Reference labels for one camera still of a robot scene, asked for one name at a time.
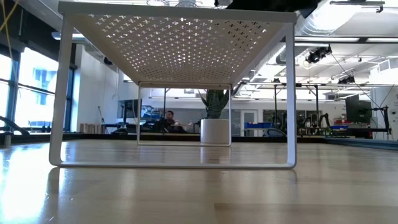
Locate black station frame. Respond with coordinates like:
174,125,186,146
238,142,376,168
273,83,321,128

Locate black aluminium table frame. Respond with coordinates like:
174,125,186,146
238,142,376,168
0,132,398,152

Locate silver ceiling duct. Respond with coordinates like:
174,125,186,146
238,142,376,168
275,0,361,66

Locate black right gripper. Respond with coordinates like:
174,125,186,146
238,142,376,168
226,0,321,19

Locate white ceiling light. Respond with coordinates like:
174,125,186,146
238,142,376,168
51,30,91,41

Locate black computer monitor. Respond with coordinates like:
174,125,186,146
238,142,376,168
117,98,139,119
345,94,373,124

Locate long ceiling light strip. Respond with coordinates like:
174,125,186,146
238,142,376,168
295,36,398,44

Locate black office chair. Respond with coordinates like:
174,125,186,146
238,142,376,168
266,128,287,138

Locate blue storage bins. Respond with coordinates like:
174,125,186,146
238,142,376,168
244,122,272,130

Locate white perforated metal shelf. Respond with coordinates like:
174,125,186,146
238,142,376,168
49,1,298,170

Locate person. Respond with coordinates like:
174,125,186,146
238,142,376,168
159,110,185,134

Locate snake plant in white pot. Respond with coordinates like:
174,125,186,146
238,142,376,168
198,89,239,144

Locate black ceiling camera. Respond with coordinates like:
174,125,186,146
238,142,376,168
305,45,333,65
338,75,356,85

